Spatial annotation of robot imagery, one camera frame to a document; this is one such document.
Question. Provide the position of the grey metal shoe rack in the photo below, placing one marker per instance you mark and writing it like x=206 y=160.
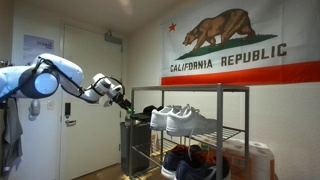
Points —
x=218 y=133

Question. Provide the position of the paper towel pack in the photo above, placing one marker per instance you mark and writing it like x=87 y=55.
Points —
x=260 y=160

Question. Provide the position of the paper wall notice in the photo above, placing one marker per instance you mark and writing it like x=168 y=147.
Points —
x=38 y=45

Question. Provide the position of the white wall light switch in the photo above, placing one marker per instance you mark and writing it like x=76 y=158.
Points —
x=50 y=105

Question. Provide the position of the white door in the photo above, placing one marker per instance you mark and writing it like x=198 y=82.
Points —
x=93 y=143

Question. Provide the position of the small green item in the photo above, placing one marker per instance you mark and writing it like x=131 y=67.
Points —
x=204 y=146

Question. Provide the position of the green bottle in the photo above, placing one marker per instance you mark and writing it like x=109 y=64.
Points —
x=128 y=119

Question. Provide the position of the navy sneaker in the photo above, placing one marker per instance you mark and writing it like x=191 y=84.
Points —
x=193 y=170
x=171 y=160

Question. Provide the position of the black door lock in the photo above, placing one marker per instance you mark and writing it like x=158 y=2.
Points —
x=67 y=109

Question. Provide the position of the black cap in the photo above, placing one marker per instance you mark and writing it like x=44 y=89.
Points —
x=150 y=110

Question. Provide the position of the grey bin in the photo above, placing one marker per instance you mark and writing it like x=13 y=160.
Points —
x=136 y=146

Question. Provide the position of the white sneaker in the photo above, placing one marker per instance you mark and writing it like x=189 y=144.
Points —
x=157 y=120
x=186 y=123

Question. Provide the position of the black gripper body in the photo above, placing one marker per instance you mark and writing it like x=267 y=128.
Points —
x=120 y=99

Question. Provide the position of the grey hanging cloth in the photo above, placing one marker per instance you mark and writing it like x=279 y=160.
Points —
x=11 y=133

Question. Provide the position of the California Republic flag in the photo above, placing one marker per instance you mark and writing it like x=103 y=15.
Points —
x=233 y=70

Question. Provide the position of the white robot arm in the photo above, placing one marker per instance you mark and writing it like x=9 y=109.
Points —
x=63 y=68

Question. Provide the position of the grey door closer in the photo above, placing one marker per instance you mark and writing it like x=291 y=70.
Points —
x=113 y=38

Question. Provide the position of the white round wall device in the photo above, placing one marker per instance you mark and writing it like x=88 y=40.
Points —
x=34 y=108

